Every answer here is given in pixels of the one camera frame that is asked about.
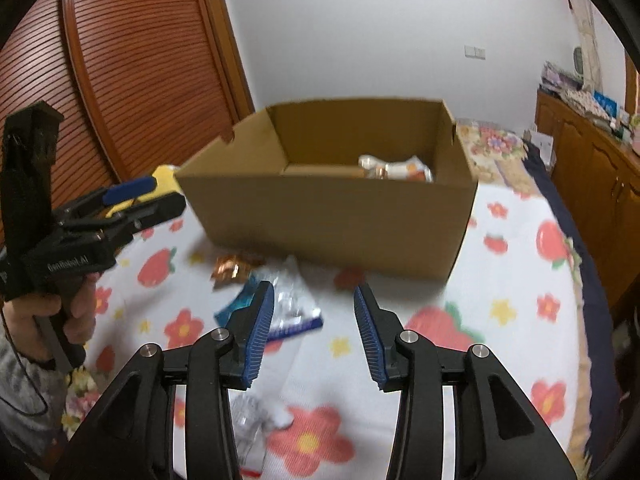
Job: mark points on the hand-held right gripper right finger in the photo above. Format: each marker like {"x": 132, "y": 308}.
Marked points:
{"x": 372, "y": 340}

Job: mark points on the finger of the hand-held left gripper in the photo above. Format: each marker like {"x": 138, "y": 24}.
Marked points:
{"x": 160, "y": 207}
{"x": 130, "y": 190}

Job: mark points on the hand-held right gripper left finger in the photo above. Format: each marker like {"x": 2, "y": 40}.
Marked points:
{"x": 257, "y": 340}

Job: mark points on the silver packet with purple strip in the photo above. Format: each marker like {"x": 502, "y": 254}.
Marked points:
{"x": 295, "y": 310}

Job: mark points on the brown cardboard box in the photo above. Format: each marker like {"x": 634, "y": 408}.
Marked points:
{"x": 325, "y": 225}

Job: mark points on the white red-orange snack packet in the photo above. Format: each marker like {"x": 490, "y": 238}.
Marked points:
{"x": 405, "y": 169}

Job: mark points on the person's left forearm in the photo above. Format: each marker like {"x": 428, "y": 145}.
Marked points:
{"x": 20, "y": 400}

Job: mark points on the person's left hand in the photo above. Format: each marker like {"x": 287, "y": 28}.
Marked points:
{"x": 82, "y": 310}

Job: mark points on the yellow plush toy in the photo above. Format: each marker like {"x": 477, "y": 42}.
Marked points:
{"x": 161, "y": 177}

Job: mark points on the teal candy wrapper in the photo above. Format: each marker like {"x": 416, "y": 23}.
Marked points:
{"x": 232, "y": 310}

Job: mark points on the shiny foil candy wrapper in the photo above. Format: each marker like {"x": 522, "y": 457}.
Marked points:
{"x": 232, "y": 267}

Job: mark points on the clear packet with red label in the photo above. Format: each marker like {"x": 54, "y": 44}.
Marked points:
{"x": 250, "y": 425}

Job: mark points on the brown slatted wooden wardrobe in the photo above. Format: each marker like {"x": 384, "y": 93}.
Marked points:
{"x": 140, "y": 70}

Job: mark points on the floral beige blanket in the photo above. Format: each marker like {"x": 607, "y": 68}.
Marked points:
{"x": 492, "y": 145}

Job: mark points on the dark blue bed sheet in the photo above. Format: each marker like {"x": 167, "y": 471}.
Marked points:
{"x": 570, "y": 220}

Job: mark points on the white paper bag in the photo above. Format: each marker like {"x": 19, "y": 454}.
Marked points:
{"x": 540, "y": 147}

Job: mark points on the brown wooden cabinet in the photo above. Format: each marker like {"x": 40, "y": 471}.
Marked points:
{"x": 590, "y": 170}

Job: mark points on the pile of folded patterned cloths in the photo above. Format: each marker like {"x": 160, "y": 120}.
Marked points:
{"x": 570, "y": 90}

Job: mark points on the blue printed box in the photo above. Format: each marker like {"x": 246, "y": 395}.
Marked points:
{"x": 605, "y": 103}

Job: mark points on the small white desk fan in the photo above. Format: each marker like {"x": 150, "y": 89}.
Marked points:
{"x": 578, "y": 60}

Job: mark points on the patterned beige curtain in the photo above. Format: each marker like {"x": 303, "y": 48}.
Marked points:
{"x": 590, "y": 35}

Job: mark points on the white wall switch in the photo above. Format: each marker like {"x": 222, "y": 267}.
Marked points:
{"x": 474, "y": 52}

